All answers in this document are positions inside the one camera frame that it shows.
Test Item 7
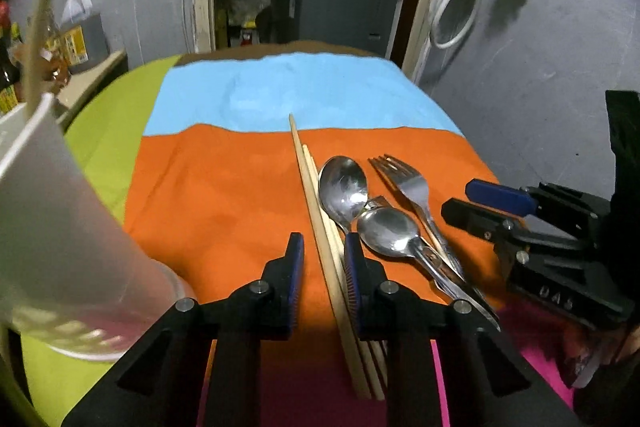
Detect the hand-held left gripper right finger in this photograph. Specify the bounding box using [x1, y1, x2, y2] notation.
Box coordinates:
[344, 232, 583, 427]

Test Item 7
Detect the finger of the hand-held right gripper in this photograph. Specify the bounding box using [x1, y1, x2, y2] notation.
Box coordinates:
[465, 178, 611, 233]
[441, 198, 591, 258]

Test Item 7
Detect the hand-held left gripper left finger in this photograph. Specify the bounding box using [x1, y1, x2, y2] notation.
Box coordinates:
[62, 232, 306, 427]

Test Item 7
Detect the white plastic cup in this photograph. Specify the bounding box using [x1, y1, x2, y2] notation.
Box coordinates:
[0, 92, 197, 363]

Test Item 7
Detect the steel spoon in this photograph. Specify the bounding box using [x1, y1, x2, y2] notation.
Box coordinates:
[356, 207, 502, 334]
[318, 155, 371, 248]

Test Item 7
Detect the steel fork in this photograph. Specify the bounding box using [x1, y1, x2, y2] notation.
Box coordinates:
[368, 154, 467, 284]
[367, 195, 488, 308]

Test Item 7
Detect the multicoloured tablecloth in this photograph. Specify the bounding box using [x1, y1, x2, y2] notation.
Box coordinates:
[22, 39, 576, 427]

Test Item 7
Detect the grey cabinet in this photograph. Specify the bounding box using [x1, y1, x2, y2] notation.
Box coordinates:
[271, 0, 402, 58]

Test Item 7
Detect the wooden counter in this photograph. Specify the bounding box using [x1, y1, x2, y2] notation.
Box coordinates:
[49, 49, 129, 128]

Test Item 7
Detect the large oil jug yellow cap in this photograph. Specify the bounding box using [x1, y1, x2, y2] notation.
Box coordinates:
[58, 0, 111, 74]

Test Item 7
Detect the white hose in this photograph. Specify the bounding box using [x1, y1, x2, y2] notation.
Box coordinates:
[429, 0, 490, 51]

